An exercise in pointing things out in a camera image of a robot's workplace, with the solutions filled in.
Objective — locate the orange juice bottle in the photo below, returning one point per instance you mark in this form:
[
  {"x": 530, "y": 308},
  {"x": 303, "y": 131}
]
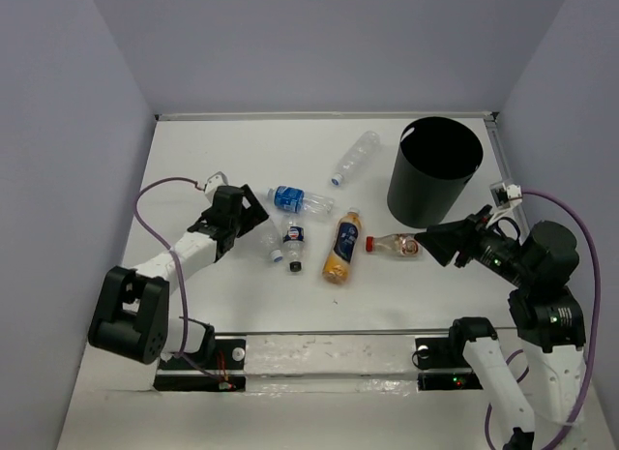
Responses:
[{"x": 337, "y": 267}]

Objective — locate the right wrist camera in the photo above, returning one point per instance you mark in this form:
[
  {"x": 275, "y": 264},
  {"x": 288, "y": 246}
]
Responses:
[{"x": 507, "y": 196}]

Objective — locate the small bottle red cap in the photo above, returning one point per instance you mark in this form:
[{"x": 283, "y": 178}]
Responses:
[{"x": 395, "y": 245}]

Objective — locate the clear bottle blue label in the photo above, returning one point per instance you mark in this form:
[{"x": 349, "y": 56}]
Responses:
[{"x": 301, "y": 203}]

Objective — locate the small bottle pepsi label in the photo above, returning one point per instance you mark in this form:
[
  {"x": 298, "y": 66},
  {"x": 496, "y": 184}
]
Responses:
[{"x": 293, "y": 242}]

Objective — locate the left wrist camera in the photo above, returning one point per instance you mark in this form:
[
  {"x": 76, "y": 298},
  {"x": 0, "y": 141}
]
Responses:
[{"x": 211, "y": 184}]

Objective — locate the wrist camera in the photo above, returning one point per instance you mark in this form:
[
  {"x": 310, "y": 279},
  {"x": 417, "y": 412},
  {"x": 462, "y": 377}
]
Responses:
[
  {"x": 211, "y": 184},
  {"x": 507, "y": 196}
]

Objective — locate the black cylindrical bin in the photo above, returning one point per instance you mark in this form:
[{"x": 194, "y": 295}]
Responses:
[{"x": 437, "y": 157}]

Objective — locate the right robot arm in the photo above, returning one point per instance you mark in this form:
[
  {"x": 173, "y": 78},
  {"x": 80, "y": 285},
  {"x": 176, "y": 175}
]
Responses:
[{"x": 548, "y": 320}]

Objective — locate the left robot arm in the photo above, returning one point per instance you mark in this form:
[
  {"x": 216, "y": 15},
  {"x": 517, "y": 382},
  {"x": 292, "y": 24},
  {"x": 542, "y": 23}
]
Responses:
[{"x": 142, "y": 312}]

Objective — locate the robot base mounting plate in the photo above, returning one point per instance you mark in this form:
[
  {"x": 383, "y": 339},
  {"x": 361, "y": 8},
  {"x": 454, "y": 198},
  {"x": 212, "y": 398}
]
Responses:
[{"x": 399, "y": 361}]

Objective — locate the clear bottle blue cap far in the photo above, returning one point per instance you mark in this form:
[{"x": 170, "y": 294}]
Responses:
[{"x": 356, "y": 158}]

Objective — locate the clear crushed bottle white cap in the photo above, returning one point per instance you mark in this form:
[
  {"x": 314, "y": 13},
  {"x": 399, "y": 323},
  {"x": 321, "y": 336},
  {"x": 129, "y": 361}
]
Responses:
[{"x": 269, "y": 240}]

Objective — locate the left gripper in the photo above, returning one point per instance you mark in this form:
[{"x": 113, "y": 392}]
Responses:
[{"x": 252, "y": 215}]

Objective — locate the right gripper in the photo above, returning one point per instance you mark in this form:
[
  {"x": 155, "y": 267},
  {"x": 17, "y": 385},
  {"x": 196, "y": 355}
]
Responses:
[{"x": 442, "y": 240}]

